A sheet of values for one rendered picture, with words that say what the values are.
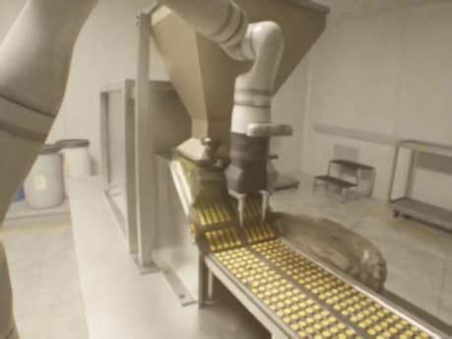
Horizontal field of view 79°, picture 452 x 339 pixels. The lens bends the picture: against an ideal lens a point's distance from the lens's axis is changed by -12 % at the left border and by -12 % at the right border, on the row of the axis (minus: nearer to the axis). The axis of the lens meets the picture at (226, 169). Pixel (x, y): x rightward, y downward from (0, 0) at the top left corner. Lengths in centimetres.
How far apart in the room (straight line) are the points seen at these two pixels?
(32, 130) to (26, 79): 6
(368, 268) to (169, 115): 68
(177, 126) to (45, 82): 64
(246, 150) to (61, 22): 36
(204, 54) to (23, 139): 40
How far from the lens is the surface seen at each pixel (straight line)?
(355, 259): 74
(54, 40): 40
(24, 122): 37
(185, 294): 82
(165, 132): 95
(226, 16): 49
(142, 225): 89
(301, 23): 73
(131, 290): 86
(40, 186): 339
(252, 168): 58
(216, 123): 74
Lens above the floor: 129
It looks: 13 degrees down
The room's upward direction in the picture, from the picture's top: 3 degrees clockwise
